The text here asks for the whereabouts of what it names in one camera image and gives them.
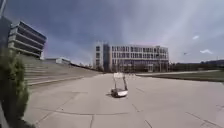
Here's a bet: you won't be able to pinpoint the white building with window grid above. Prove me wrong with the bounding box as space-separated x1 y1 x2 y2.
93 41 170 73

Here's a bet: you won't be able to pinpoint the small wheeled robot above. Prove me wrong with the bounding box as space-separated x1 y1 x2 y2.
110 72 129 99

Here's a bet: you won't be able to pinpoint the pale concrete slab plaza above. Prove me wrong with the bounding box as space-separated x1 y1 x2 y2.
21 73 224 128

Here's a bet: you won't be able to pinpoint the low pale building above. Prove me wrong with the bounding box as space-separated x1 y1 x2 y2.
44 57 72 65

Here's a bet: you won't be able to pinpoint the wide concrete steps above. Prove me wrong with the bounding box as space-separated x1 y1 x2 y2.
19 54 103 87

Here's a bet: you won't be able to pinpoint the row of trees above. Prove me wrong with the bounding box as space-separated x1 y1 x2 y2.
169 59 224 73

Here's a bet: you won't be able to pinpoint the grass strip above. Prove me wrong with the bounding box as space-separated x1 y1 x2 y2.
138 69 224 83

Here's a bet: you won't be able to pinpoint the terraced building with dark bands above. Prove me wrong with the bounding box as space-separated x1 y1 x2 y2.
0 16 48 60

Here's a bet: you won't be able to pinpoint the green bush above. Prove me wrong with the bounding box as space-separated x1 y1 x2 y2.
0 48 31 128

